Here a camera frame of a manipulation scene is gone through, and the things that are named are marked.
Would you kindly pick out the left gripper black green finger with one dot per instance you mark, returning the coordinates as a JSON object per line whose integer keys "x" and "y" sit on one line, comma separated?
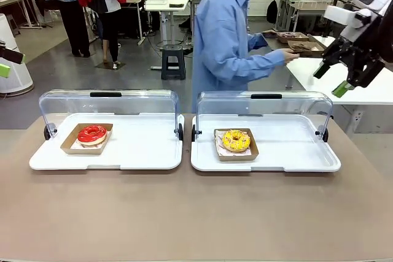
{"x": 10, "y": 56}
{"x": 3, "y": 70}

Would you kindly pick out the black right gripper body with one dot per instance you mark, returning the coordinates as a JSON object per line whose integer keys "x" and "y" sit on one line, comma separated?
{"x": 362, "y": 62}

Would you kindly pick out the right gripper black green finger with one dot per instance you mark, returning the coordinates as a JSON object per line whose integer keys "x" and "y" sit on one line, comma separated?
{"x": 321, "y": 71}
{"x": 342, "y": 89}

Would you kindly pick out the brown cardboard donut tray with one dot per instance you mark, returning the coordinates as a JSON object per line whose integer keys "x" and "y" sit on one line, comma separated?
{"x": 317, "y": 50}

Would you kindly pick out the chocolate glazed donut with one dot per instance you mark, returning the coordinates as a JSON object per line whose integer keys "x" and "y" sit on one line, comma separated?
{"x": 302, "y": 38}
{"x": 291, "y": 35}

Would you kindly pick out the black serving tray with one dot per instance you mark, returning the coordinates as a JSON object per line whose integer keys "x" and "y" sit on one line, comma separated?
{"x": 270, "y": 34}

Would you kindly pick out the person's left forearm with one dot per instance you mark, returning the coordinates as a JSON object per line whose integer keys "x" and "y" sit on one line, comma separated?
{"x": 258, "y": 41}

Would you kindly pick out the person's right forearm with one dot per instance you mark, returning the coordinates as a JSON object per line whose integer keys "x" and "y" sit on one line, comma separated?
{"x": 264, "y": 64}

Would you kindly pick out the red glazed donut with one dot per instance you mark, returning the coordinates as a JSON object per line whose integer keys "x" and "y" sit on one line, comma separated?
{"x": 80, "y": 151}
{"x": 84, "y": 136}

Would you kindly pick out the person in blue shirt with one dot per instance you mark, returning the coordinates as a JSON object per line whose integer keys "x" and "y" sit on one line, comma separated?
{"x": 215, "y": 44}

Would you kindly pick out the yellow sprinkled donut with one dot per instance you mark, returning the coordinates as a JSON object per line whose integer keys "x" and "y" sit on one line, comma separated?
{"x": 228, "y": 142}

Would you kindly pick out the yellow glazed donut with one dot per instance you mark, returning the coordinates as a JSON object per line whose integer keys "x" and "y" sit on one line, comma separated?
{"x": 236, "y": 157}

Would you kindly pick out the person's right hand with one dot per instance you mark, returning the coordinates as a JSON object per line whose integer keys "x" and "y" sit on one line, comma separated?
{"x": 290, "y": 56}

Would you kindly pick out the white side table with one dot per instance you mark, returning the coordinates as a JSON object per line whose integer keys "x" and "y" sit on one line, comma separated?
{"x": 302, "y": 70}

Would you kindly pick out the white round appliance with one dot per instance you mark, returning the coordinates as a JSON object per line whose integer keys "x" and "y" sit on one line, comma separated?
{"x": 9, "y": 35}

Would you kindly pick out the clear display case lid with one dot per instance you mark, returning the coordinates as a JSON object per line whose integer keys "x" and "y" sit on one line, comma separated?
{"x": 122, "y": 102}
{"x": 276, "y": 105}

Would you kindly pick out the black backpack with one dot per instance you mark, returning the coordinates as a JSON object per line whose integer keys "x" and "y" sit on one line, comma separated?
{"x": 271, "y": 12}

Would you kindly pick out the white display case base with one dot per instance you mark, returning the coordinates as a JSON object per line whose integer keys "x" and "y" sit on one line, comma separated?
{"x": 276, "y": 151}
{"x": 138, "y": 151}

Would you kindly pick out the dark floor mat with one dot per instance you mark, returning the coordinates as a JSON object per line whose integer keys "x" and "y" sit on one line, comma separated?
{"x": 102, "y": 65}

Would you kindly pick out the printed paper liner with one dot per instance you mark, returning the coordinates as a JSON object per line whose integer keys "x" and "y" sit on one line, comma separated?
{"x": 75, "y": 145}
{"x": 218, "y": 144}

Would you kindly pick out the grey step stool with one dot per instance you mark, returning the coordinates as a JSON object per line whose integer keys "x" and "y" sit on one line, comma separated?
{"x": 173, "y": 59}

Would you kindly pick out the white height-adjustable desk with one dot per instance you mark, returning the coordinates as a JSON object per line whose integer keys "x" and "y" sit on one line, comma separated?
{"x": 162, "y": 5}

